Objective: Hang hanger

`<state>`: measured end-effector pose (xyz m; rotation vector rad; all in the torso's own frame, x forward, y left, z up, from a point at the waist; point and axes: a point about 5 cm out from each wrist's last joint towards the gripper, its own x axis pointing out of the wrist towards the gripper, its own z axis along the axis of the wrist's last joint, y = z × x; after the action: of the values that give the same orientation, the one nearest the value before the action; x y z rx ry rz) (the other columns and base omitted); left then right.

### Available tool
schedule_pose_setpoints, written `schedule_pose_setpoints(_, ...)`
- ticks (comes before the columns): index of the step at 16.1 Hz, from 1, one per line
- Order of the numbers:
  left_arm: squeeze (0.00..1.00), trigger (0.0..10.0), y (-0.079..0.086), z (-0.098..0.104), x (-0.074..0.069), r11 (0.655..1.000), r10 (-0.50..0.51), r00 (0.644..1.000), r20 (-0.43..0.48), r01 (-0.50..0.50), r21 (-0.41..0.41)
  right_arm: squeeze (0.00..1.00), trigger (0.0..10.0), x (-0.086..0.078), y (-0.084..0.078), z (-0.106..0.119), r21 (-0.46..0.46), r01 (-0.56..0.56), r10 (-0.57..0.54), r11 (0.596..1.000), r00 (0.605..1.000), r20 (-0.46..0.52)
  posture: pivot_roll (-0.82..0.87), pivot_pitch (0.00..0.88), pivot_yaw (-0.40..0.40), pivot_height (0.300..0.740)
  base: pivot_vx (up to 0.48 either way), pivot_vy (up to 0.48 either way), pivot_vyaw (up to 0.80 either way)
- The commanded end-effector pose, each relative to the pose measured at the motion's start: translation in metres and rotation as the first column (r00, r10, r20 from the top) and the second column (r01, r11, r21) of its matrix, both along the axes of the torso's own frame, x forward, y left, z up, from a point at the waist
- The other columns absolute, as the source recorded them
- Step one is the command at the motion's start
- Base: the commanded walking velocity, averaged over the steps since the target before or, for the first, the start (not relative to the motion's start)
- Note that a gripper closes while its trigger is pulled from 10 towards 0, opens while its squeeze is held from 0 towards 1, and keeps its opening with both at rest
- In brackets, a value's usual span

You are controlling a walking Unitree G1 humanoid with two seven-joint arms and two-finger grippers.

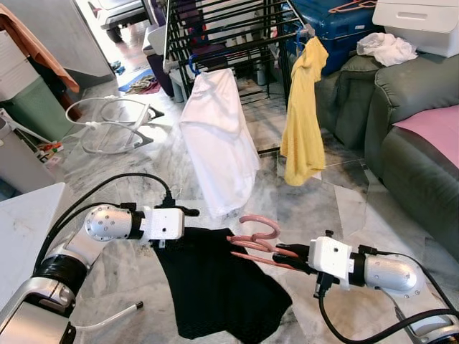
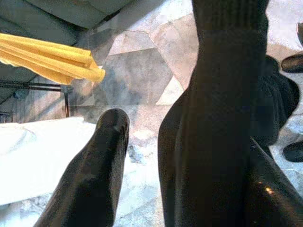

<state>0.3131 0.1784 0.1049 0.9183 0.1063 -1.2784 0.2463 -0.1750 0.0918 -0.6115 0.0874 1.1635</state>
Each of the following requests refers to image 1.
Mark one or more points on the pink sofa mat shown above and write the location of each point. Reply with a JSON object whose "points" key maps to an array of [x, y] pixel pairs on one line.
{"points": [[434, 132]]}

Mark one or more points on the red floor toy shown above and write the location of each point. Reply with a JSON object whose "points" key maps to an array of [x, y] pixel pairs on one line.
{"points": [[50, 149]]}

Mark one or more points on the green laundry basket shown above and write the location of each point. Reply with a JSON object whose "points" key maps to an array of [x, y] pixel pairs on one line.
{"points": [[29, 111]]}

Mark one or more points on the crumpled white cloth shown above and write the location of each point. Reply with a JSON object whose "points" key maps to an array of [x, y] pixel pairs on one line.
{"points": [[387, 49]]}

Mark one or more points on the yellow shirt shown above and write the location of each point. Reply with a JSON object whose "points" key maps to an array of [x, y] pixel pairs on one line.
{"points": [[303, 122]]}

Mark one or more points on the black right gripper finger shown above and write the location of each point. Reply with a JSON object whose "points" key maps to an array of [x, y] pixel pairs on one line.
{"points": [[284, 268], [284, 251]]}

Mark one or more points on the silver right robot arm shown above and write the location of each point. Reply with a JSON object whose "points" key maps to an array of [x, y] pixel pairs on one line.
{"points": [[391, 276]]}

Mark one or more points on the black metal drying rack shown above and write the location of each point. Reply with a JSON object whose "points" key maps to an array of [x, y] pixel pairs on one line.
{"points": [[215, 29]]}

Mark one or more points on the black shirt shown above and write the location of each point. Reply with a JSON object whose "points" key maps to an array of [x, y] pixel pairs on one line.
{"points": [[215, 287]]}

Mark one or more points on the white storage bin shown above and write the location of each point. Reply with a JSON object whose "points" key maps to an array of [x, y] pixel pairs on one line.
{"points": [[11, 64]]}

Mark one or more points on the white storage box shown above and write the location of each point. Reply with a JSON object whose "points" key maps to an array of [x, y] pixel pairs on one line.
{"points": [[419, 25]]}

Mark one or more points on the pink plastic hanger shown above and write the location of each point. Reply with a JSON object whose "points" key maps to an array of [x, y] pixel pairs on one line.
{"points": [[258, 218], [351, 6]]}

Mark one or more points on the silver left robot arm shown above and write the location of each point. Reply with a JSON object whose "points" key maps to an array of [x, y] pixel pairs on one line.
{"points": [[107, 222]]}

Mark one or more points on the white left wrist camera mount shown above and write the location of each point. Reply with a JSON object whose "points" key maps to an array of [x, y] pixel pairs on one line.
{"points": [[163, 223]]}

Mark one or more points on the blue plastic hanger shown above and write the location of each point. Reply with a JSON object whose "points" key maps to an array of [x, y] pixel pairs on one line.
{"points": [[300, 39], [192, 66]]}

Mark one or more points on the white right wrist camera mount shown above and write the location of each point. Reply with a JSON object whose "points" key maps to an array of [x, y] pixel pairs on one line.
{"points": [[330, 258]]}

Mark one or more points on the brown wooden board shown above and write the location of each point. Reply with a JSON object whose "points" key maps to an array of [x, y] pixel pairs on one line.
{"points": [[36, 46]]}

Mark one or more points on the grey-green sofa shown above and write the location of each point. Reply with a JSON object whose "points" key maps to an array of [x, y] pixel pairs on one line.
{"points": [[409, 143]]}

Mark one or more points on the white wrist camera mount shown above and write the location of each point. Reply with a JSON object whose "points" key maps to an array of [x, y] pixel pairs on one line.
{"points": [[163, 223], [330, 258]]}

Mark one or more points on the white shirt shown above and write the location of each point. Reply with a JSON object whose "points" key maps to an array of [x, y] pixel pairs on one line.
{"points": [[219, 143]]}

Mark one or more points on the white plastic chair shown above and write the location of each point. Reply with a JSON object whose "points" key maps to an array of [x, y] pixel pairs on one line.
{"points": [[161, 54]]}

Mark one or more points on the colourful floor rug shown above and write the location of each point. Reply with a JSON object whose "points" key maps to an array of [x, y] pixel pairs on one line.
{"points": [[140, 82]]}

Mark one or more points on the blue hard suitcase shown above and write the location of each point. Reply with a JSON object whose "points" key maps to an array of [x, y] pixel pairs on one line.
{"points": [[337, 29]]}

